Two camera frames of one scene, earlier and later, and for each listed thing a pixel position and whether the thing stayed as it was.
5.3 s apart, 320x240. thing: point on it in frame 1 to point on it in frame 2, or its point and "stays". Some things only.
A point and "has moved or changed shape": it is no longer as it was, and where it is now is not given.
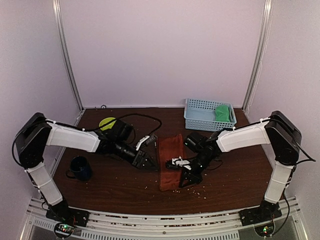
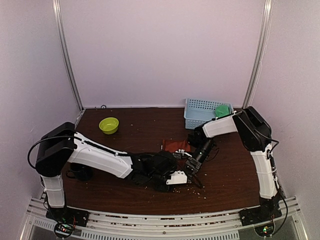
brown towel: (169, 147) has moved or changed shape
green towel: (222, 113) stays
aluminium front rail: (224, 225) stays
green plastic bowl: (105, 120) stays
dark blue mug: (79, 168) stays
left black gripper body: (126, 156) to (155, 179)
